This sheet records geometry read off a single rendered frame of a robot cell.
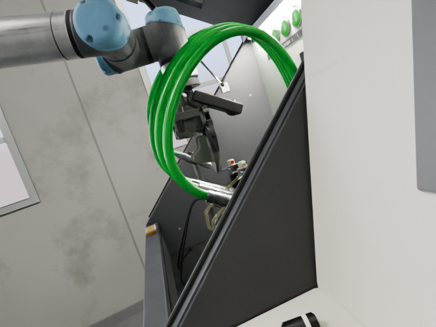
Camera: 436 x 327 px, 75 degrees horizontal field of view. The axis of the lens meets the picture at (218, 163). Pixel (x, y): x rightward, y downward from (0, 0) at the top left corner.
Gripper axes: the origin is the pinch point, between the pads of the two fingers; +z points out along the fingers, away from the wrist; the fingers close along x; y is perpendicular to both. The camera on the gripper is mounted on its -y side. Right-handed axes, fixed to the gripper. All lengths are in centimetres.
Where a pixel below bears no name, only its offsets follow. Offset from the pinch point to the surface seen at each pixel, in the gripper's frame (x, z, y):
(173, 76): 16.7, -18.6, 6.3
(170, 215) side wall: -31.0, 14.7, 14.3
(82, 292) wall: -158, 78, 93
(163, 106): 16.7, -14.5, 9.4
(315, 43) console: 37.7, -13.9, -5.1
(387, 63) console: 46.3, -9.6, -4.1
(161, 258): 0.6, 15.2, 19.0
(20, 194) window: -155, -4, 105
